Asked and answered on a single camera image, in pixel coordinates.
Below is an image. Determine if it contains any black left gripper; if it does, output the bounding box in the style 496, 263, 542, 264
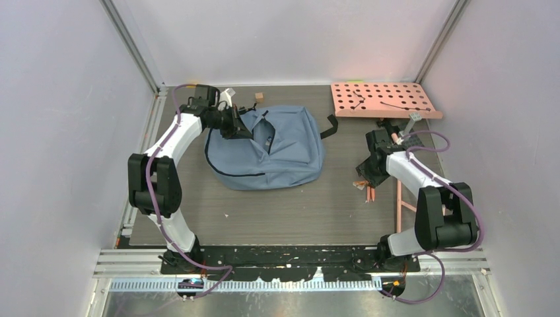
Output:
207, 104, 252, 140

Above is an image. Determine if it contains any orange triangular sticker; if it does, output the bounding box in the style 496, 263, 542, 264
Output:
353, 180, 368, 190

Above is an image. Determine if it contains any blue grey student backpack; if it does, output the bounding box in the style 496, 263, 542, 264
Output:
204, 106, 338, 191

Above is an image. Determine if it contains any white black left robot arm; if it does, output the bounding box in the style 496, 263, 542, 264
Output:
127, 85, 252, 273

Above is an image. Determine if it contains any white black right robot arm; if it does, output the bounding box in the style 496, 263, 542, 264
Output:
356, 130, 484, 271

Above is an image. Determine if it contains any small wooden cube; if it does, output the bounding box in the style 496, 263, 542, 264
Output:
255, 92, 264, 104

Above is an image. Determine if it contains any pink perforated music stand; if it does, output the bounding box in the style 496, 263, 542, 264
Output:
331, 81, 444, 232

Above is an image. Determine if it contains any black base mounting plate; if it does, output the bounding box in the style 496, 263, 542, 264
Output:
159, 244, 421, 283

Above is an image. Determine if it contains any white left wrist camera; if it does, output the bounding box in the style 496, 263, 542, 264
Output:
217, 88, 236, 110

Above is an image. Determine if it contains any grey lego plate with post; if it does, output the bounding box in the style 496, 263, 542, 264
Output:
394, 112, 423, 145

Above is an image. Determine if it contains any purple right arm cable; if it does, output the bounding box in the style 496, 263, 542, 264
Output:
380, 129, 485, 305

